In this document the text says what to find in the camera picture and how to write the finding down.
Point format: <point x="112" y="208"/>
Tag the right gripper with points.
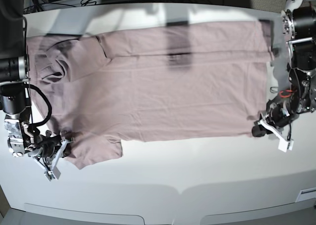
<point x="45" y="148"/>

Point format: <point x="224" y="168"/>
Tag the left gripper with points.
<point x="280" y="112"/>

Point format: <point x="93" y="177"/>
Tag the pink T-shirt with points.
<point x="155" y="84"/>

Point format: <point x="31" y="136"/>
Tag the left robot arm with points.
<point x="299" y="26"/>

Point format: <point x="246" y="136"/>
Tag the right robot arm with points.
<point x="16" y="104"/>

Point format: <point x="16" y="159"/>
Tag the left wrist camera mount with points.
<point x="284" y="143"/>

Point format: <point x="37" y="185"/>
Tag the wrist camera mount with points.
<point x="284" y="143"/>
<point x="51" y="172"/>

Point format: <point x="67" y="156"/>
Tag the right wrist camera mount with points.
<point x="51" y="172"/>

